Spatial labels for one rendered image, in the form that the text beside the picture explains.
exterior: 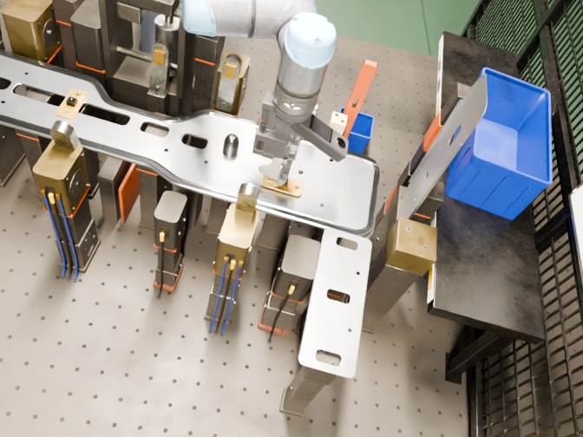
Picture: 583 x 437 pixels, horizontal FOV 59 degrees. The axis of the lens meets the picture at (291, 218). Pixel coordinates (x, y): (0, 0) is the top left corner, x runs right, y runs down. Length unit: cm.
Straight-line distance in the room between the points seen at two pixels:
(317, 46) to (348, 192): 40
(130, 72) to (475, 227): 85
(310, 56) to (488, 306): 57
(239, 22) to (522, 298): 73
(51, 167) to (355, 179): 60
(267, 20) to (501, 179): 56
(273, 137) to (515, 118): 68
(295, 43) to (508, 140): 72
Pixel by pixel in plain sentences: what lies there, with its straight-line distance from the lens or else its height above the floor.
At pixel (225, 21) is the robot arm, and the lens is 87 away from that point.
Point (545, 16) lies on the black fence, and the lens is 161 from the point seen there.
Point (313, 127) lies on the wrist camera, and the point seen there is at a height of 119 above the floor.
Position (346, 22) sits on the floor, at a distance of 345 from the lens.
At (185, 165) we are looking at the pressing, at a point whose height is 100.
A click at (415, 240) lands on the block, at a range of 101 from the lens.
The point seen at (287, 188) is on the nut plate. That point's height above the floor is 101.
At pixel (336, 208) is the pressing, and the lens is 107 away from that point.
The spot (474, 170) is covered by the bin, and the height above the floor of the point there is 113.
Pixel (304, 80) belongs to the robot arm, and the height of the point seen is 131.
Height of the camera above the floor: 182
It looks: 53 degrees down
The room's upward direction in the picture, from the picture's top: 20 degrees clockwise
